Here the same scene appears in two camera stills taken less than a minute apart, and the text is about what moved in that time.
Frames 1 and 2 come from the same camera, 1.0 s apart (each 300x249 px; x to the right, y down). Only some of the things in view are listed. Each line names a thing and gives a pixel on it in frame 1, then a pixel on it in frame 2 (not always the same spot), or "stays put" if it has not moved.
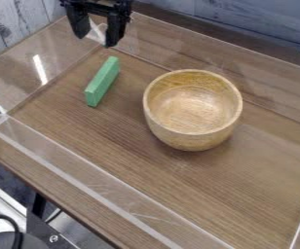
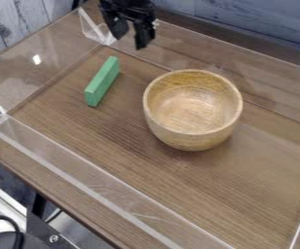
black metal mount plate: x=42 y=231 stays put
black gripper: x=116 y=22 to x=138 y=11
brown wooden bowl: x=191 y=106 stays put
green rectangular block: x=102 y=82 stays put
